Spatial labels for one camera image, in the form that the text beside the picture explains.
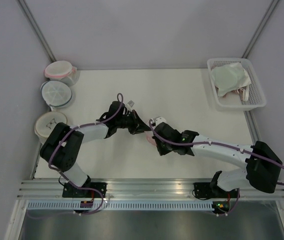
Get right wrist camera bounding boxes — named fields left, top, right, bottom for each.
left=150, top=116, right=167, bottom=127

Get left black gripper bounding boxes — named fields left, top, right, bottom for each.
left=116, top=110, right=151, bottom=136

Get pink-trim laundry bag rear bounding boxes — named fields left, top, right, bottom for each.
left=44, top=60, right=80, bottom=86

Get corner aluminium post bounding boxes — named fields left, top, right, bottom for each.
left=242, top=0, right=282, bottom=59
left=16, top=0, right=56, bottom=63

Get beige-trim round laundry bag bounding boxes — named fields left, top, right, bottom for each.
left=34, top=111, right=68, bottom=145

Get white plastic basket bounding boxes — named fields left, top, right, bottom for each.
left=207, top=57, right=267, bottom=111

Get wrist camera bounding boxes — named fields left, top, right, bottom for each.
left=125, top=100, right=135, bottom=112
left=150, top=116, right=167, bottom=127

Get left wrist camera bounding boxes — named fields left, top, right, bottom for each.
left=125, top=100, right=135, bottom=112

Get pink-zip white laundry bag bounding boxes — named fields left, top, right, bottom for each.
left=146, top=132, right=156, bottom=146

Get white slotted cable duct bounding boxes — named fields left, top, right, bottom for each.
left=27, top=200, right=214, bottom=211

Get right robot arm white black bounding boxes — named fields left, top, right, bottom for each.
left=150, top=121, right=282, bottom=198

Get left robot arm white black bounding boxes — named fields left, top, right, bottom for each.
left=40, top=101, right=150, bottom=198

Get aluminium rail front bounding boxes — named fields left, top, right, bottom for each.
left=17, top=178, right=284, bottom=201

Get blue-trim round laundry bag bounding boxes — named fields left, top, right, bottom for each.
left=40, top=80, right=75, bottom=111

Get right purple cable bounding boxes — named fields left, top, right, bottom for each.
left=148, top=118, right=284, bottom=187

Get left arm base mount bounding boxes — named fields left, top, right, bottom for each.
left=62, top=182, right=107, bottom=199

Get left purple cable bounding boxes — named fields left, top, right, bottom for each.
left=47, top=93, right=125, bottom=173

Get left corner aluminium post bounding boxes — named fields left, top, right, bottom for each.
left=16, top=0, right=56, bottom=63

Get right corner aluminium post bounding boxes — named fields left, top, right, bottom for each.
left=242, top=0, right=282, bottom=59

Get purple cable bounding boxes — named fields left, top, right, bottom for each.
left=47, top=93, right=125, bottom=173
left=148, top=118, right=284, bottom=187

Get pale green bra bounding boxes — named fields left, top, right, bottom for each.
left=211, top=66, right=244, bottom=97

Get white cream bra in basket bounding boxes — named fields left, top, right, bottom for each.
left=211, top=62, right=252, bottom=102

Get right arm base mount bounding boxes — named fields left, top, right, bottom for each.
left=192, top=182, right=238, bottom=200

